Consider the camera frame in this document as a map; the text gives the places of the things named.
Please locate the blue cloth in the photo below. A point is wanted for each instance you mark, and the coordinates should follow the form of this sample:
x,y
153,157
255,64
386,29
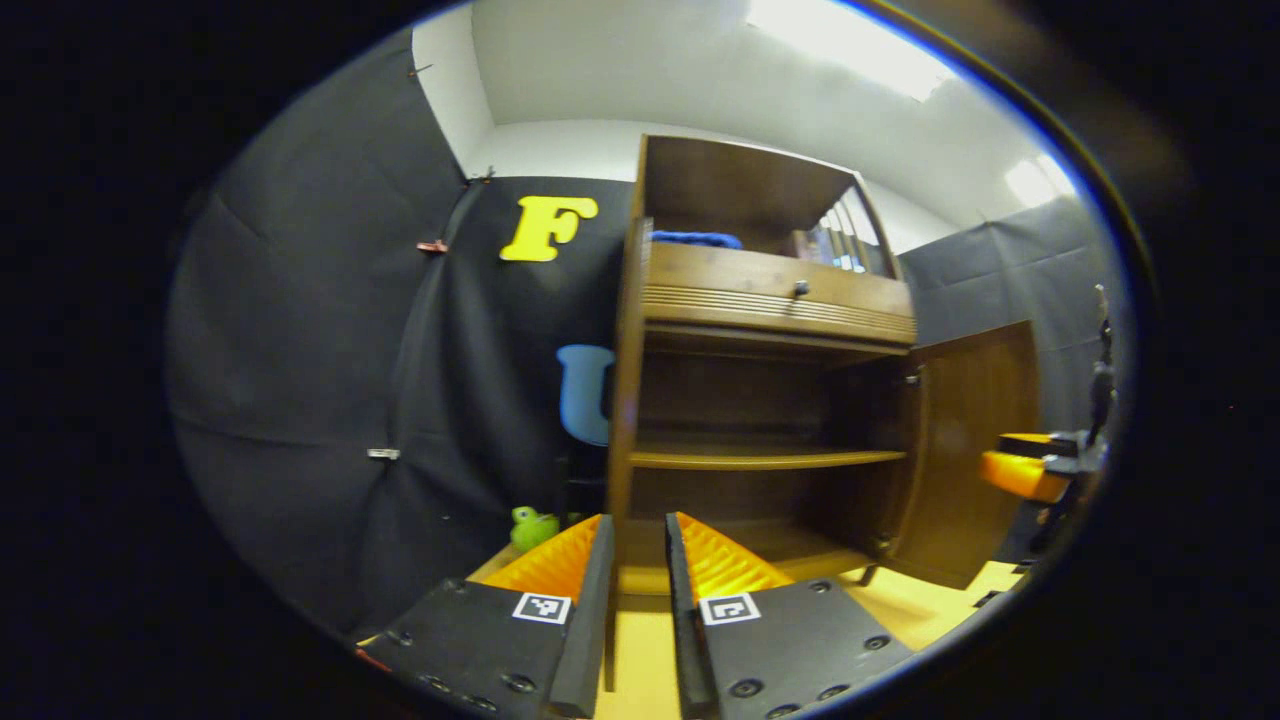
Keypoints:
x,y
695,239

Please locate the small brown book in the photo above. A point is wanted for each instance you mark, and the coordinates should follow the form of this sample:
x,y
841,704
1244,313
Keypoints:
x,y
803,245

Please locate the wooden cabinet door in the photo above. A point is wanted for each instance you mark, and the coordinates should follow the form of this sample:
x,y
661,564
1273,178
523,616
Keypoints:
x,y
970,450
622,400

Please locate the small ceiling light panel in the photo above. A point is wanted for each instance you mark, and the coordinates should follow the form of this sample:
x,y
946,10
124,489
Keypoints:
x,y
1040,182

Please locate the black backdrop cloth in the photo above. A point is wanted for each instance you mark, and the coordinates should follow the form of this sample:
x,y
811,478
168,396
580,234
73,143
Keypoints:
x,y
300,350

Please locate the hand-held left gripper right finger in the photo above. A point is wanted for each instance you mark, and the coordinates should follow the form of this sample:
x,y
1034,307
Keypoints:
x,y
685,620

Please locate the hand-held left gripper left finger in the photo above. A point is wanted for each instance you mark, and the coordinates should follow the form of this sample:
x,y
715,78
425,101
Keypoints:
x,y
592,620

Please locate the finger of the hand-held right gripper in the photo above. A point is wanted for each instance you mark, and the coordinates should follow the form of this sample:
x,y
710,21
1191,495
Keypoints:
x,y
1020,478
1030,443

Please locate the wooden double-door shoe cabinet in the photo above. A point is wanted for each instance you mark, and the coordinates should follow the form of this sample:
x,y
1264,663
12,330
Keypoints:
x,y
760,460

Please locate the green frog toy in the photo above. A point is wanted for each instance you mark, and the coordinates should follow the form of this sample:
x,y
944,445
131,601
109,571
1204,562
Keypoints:
x,y
532,530

